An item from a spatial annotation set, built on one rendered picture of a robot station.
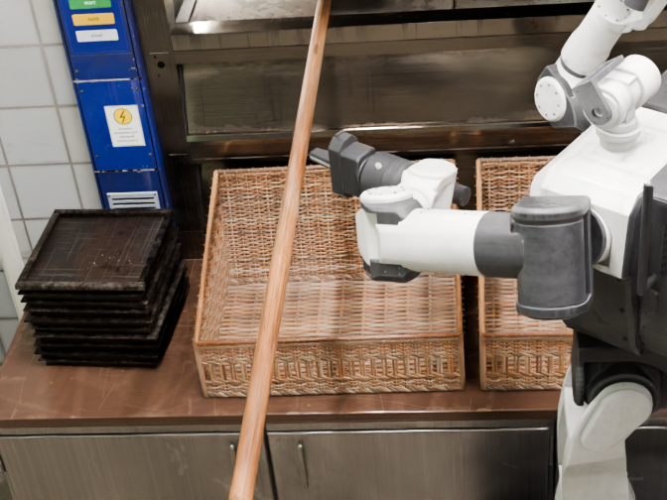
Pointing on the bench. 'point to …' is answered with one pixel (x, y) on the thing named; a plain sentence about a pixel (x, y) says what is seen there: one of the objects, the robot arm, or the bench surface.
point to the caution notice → (124, 125)
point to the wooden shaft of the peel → (250, 432)
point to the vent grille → (133, 200)
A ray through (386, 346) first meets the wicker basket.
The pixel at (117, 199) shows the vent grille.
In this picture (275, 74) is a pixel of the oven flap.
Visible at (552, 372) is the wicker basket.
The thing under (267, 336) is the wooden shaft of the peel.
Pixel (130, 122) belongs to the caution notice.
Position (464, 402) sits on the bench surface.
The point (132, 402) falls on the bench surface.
